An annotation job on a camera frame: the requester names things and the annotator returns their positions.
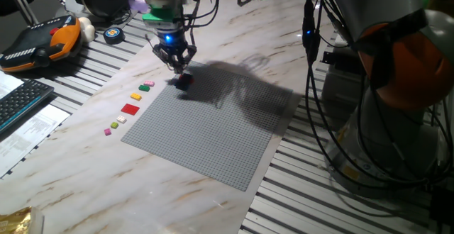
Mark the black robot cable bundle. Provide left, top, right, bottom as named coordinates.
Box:
left=180, top=0, right=454, bottom=196

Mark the black computer keyboard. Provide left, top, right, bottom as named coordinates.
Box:
left=0, top=79, right=55, bottom=134

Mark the purple plastic bag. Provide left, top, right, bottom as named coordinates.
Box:
left=127, top=0, right=148, bottom=14

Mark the black and orange teach pendant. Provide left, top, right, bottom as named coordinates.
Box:
left=0, top=13, right=83, bottom=74

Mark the grey Lego baseplate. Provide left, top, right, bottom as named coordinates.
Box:
left=120, top=59, right=294, bottom=192

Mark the flat red Lego plate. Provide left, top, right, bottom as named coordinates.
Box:
left=120, top=103, right=141, bottom=116

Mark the printed white paper sheet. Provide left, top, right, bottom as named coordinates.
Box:
left=0, top=103, right=71, bottom=179

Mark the aluminium frame pole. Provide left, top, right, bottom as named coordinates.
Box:
left=3, top=0, right=39, bottom=26

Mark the white rounded toy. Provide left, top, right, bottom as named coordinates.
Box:
left=77, top=16, right=96, bottom=44

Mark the plain white paper sheet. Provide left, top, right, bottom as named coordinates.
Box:
left=0, top=71, right=24, bottom=100

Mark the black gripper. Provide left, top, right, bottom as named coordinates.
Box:
left=153, top=23, right=198, bottom=74

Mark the gold foil bag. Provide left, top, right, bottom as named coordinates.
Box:
left=0, top=205, right=45, bottom=234

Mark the black round puck blue label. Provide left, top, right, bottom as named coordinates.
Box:
left=103, top=26, right=126, bottom=46

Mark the long red Lego brick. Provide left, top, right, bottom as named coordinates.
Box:
left=179, top=73, right=196, bottom=86

